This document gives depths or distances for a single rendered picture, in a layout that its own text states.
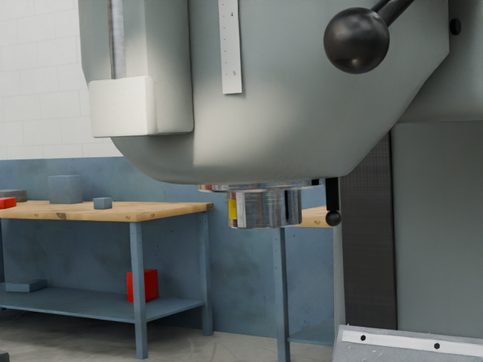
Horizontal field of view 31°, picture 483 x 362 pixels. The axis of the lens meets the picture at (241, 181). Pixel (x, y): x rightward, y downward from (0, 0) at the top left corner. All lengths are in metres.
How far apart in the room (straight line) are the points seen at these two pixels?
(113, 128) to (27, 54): 6.65
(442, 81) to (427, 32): 0.07
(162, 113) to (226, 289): 5.47
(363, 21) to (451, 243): 0.54
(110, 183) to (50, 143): 0.69
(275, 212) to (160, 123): 0.12
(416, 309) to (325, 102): 0.50
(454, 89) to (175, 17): 0.22
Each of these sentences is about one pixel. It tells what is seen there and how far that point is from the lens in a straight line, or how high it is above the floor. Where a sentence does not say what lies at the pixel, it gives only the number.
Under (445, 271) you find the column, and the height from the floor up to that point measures 1.19.
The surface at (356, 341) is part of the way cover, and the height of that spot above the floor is 1.11.
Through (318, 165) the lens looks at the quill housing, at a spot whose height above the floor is 1.32.
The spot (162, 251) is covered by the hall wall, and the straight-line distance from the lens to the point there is 6.21.
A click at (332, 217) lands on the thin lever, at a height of 1.29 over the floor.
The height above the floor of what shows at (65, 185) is 1.01.
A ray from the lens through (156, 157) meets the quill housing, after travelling 0.50.
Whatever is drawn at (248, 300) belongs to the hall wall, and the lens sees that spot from 5.82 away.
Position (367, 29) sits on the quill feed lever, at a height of 1.38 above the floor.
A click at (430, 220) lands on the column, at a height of 1.24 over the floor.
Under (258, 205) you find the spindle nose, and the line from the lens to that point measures 0.54.
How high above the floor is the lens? 1.34
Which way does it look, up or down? 3 degrees down
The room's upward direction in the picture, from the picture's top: 3 degrees counter-clockwise
